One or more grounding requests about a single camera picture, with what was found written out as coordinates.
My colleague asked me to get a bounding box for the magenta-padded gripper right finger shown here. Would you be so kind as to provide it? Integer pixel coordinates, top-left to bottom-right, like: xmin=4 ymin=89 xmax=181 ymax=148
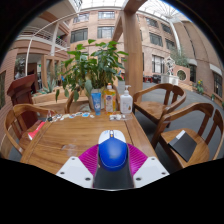
xmin=128 ymin=143 xmax=170 ymax=189

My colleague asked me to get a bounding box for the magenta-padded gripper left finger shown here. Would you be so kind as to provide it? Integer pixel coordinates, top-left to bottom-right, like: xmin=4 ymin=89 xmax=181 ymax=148
xmin=55 ymin=143 xmax=101 ymax=189

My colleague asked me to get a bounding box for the blue and white computer mouse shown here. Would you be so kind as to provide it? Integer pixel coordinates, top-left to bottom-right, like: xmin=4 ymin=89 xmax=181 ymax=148
xmin=97 ymin=129 xmax=130 ymax=173

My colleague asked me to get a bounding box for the black notebook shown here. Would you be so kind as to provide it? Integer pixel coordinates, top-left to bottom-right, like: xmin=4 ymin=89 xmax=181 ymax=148
xmin=168 ymin=129 xmax=198 ymax=163

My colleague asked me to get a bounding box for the wooden armchair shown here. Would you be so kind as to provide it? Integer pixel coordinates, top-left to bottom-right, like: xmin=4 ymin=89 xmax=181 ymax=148
xmin=64 ymin=90 xmax=91 ymax=114
xmin=3 ymin=103 xmax=56 ymax=159
xmin=132 ymin=83 xmax=188 ymax=126
xmin=151 ymin=102 xmax=224 ymax=169

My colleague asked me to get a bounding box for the small white packet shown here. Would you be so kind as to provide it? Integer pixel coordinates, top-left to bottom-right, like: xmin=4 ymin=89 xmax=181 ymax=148
xmin=109 ymin=113 xmax=129 ymax=122

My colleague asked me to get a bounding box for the blue squeeze tube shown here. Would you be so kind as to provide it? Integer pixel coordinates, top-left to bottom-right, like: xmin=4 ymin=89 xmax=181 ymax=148
xmin=90 ymin=92 xmax=102 ymax=117

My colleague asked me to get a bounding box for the white pump bottle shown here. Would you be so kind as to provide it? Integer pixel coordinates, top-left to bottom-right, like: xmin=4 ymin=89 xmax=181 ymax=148
xmin=119 ymin=84 xmax=134 ymax=115

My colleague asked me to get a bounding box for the yellow liquid soap bottle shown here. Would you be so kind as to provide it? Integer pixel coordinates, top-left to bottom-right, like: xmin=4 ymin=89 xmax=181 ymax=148
xmin=103 ymin=82 xmax=117 ymax=115

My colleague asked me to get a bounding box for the dark red wooden lectern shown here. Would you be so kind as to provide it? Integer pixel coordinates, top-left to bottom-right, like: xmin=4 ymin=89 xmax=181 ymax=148
xmin=7 ymin=73 xmax=39 ymax=129

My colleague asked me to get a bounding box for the yellow flowering potted plant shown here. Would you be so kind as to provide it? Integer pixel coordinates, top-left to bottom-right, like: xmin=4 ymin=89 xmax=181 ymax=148
xmin=194 ymin=79 xmax=206 ymax=95

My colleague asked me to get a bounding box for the green potted plant white pot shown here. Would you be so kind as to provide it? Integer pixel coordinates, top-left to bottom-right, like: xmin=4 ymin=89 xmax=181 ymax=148
xmin=54 ymin=38 xmax=129 ymax=111

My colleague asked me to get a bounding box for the wooden pillar with braces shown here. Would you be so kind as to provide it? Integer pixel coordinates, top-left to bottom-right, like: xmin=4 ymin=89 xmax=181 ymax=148
xmin=111 ymin=0 xmax=148 ymax=98

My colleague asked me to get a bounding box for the white sculpture on pedestal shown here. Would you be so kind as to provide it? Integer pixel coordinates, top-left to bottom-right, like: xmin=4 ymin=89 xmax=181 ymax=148
xmin=160 ymin=55 xmax=180 ymax=86

